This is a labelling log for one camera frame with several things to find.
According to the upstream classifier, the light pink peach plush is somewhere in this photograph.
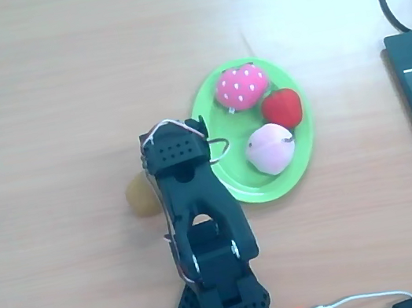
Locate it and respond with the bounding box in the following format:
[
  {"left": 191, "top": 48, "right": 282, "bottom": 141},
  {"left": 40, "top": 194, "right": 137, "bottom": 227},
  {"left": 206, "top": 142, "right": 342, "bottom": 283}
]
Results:
[{"left": 241, "top": 119, "right": 302, "bottom": 181}]

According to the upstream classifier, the red apple plush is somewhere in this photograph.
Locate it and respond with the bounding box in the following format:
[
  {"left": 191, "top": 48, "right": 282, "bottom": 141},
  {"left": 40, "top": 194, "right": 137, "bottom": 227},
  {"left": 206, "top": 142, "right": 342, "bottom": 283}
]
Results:
[{"left": 258, "top": 85, "right": 307, "bottom": 135}]

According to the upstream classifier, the pink spotted strawberry plush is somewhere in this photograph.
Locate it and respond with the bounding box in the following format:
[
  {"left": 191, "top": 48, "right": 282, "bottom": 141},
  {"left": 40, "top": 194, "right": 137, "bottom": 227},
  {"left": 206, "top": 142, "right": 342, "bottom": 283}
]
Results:
[{"left": 209, "top": 59, "right": 276, "bottom": 118}]

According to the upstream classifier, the green plastic plate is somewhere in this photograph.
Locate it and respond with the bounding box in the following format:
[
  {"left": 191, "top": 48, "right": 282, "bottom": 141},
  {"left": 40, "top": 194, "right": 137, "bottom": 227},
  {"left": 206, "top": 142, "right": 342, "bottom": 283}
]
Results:
[{"left": 182, "top": 47, "right": 328, "bottom": 214}]

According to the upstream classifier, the brown kiwi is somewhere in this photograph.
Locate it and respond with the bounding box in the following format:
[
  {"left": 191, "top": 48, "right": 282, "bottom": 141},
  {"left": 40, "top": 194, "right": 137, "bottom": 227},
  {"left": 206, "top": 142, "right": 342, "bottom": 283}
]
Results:
[{"left": 121, "top": 170, "right": 162, "bottom": 222}]

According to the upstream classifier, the white usb cable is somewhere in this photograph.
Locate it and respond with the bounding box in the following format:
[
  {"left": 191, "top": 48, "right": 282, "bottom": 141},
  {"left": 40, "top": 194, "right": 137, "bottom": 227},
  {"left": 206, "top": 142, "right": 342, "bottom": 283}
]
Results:
[{"left": 302, "top": 284, "right": 412, "bottom": 308}]

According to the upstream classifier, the red white gripper servo wire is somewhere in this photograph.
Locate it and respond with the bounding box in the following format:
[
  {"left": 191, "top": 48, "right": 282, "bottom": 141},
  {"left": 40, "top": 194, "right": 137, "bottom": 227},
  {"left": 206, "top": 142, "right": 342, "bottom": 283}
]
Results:
[{"left": 135, "top": 108, "right": 234, "bottom": 176}]

